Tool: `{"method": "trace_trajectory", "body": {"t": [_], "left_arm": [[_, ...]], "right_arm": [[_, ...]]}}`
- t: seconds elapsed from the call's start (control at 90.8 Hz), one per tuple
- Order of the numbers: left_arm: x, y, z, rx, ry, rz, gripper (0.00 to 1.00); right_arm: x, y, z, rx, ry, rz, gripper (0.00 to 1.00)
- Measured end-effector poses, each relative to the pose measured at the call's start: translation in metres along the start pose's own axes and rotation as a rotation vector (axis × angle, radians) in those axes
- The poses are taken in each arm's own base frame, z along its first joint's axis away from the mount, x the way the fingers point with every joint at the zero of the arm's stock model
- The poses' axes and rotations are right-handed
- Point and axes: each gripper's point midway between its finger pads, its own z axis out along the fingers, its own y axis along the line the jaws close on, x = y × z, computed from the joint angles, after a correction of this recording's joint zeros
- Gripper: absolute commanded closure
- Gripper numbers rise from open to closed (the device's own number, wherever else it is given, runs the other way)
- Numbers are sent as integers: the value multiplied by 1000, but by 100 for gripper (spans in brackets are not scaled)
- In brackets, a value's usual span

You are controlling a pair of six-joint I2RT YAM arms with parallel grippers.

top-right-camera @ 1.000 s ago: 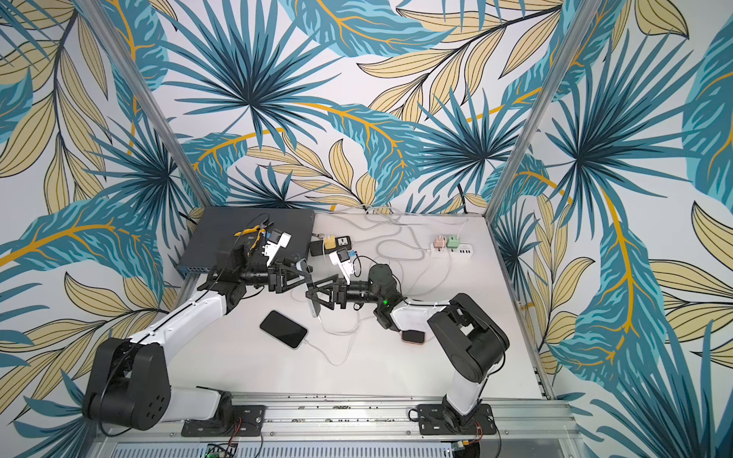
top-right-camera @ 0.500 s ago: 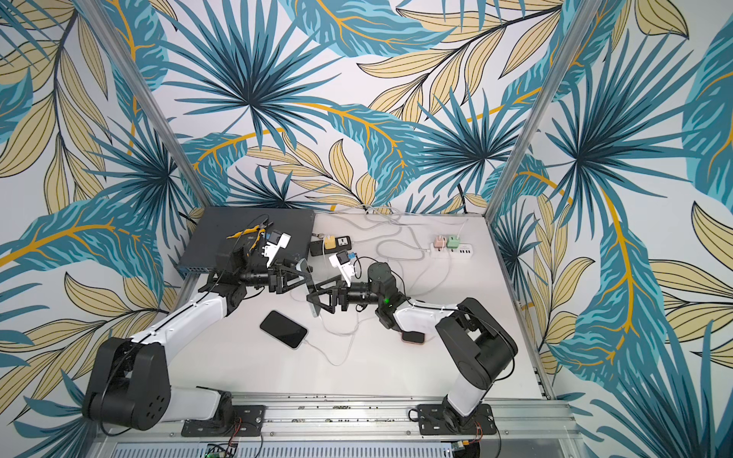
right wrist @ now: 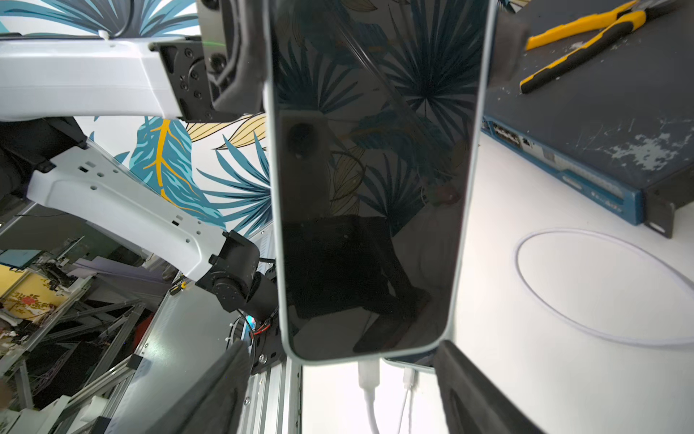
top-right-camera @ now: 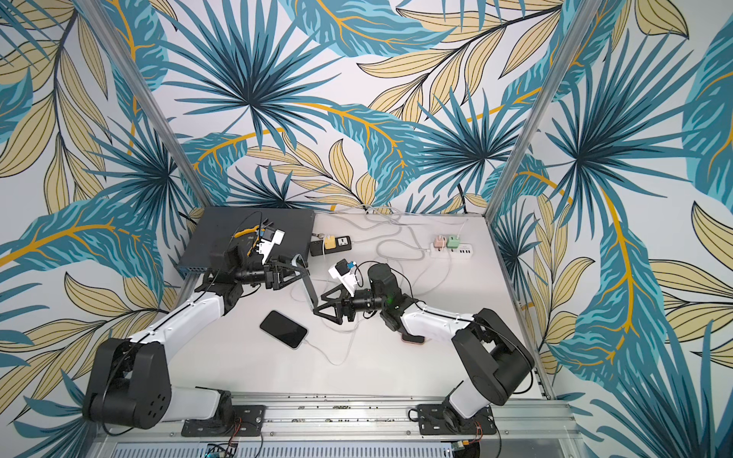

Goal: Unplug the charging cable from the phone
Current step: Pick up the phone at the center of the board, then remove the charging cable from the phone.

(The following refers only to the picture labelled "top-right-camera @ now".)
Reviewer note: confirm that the aluminium front rail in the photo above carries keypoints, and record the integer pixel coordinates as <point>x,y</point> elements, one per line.
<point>287,425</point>

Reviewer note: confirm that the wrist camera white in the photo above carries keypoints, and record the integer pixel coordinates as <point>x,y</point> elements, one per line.
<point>267,239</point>
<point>344,272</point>

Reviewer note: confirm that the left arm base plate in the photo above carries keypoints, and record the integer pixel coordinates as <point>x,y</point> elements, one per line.
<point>240,421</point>

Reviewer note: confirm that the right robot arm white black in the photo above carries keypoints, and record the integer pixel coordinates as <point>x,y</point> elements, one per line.
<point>494,359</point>

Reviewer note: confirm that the yellow charger plug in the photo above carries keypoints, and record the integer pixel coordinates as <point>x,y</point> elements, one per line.
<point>329,242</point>

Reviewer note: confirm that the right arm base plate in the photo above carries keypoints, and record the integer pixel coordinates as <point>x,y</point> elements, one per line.
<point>442,420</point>

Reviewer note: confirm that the right aluminium corner post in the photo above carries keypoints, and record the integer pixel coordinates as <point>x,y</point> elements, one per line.
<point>567,50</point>

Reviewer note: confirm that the black phone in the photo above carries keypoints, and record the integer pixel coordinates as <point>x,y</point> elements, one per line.
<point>312,296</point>
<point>284,329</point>

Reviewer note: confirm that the dark grey network switch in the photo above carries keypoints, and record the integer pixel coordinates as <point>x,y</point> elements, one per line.
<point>218,226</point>

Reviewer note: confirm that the yellow black pliers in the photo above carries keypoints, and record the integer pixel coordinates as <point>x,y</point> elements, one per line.
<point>254,232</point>

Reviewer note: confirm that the green charger plug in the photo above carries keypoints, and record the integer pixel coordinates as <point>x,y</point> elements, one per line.
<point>453,242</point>

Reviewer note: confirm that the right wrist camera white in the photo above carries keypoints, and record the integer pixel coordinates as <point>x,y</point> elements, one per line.
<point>344,272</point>

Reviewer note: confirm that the left aluminium corner post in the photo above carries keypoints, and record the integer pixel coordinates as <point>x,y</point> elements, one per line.
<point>104,28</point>

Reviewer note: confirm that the pink charger plug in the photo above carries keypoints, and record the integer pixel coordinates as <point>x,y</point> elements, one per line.
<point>440,242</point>

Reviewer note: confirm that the white charging cable pink phone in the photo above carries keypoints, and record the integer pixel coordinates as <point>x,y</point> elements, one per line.
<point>436,273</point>

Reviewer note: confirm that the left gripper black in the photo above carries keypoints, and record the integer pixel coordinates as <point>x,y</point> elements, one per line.
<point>274,274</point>

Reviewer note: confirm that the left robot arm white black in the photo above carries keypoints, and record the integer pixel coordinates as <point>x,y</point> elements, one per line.
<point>130,382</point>

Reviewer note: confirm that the black power socket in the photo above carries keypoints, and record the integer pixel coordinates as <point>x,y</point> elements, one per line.
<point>316,248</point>

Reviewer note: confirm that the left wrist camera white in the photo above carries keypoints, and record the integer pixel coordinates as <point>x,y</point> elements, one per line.
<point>267,239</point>

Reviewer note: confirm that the aluminium corner post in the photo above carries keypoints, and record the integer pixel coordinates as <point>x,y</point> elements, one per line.
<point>104,28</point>
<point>567,50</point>

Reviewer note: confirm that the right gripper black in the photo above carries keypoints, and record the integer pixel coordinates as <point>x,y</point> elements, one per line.
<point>344,303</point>

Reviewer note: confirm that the white power strip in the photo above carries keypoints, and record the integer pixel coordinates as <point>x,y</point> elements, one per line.
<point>460,252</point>

